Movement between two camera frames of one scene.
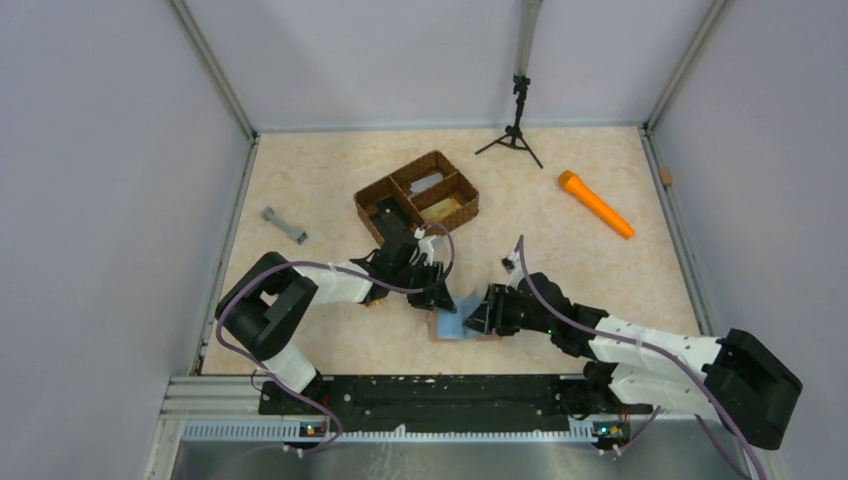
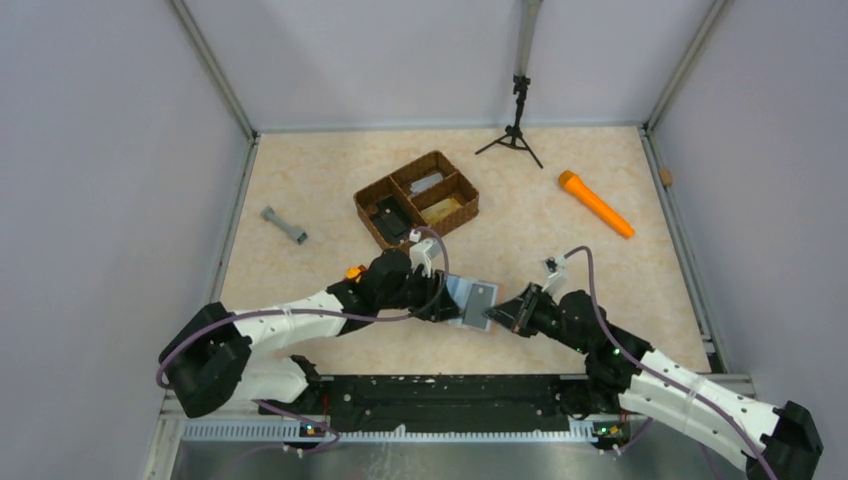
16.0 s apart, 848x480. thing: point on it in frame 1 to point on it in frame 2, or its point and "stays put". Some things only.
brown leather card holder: [447, 326] to [474, 297]
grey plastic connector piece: [298, 235] stays put
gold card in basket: [441, 210] stays put
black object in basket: [392, 224] stays put
